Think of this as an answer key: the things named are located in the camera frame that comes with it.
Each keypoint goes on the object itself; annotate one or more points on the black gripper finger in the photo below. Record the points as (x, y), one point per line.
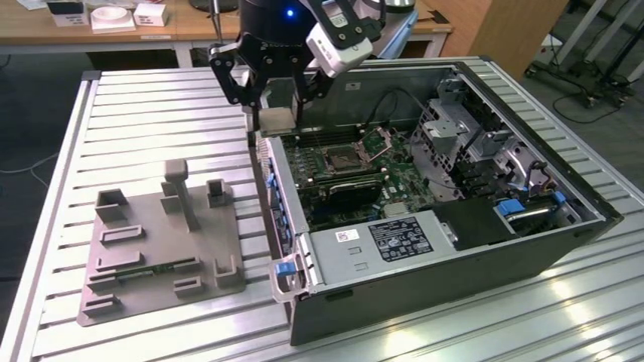
(320, 84)
(226, 75)

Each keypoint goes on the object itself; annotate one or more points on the silver green CPU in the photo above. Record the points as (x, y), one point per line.
(276, 120)

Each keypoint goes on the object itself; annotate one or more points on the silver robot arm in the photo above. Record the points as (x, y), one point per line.
(402, 22)

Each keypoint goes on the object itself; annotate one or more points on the black RAM slot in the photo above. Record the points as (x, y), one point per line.
(332, 129)
(333, 133)
(334, 137)
(306, 143)

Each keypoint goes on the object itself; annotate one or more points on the CPU socket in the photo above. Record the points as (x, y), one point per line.
(346, 160)

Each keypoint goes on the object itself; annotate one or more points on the black round monitor foot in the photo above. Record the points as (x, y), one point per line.
(210, 4)

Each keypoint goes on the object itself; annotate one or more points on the thin metal locking lever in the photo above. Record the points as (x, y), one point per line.
(317, 138)

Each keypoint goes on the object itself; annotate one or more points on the white printed box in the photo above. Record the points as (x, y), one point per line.
(150, 15)

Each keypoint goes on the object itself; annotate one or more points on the white box with round hollow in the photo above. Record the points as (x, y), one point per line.
(113, 22)

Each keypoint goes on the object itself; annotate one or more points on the silver metal drive cage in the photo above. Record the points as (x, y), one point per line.
(442, 132)

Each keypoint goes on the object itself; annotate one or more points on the black graphics card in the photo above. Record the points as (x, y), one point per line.
(352, 194)

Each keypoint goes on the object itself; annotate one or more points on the green motherboard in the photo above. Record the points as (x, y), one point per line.
(397, 184)

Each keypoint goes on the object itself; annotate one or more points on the white box with black top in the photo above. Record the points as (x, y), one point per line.
(66, 15)

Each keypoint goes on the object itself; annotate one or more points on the small silver heatsink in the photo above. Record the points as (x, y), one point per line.
(394, 210)

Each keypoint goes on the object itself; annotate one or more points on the wooden cabinet panel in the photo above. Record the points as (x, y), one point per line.
(502, 34)

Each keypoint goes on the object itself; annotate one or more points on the wooden desk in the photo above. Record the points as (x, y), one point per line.
(29, 28)

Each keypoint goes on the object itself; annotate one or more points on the grey plastic parts rack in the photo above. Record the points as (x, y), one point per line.
(165, 241)

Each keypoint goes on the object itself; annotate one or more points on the silver power supply unit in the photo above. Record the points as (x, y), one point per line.
(352, 260)

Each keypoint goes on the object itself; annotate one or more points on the blue case latch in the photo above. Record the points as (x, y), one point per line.
(284, 269)

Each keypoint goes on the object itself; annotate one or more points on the blue disk carrier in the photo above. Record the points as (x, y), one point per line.
(509, 208)

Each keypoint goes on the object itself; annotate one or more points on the green RAM stick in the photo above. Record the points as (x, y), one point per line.
(150, 270)

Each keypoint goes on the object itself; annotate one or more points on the black open PC case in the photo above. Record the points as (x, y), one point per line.
(452, 286)

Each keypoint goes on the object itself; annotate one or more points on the wheeled metal frame cart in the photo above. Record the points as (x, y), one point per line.
(568, 75)

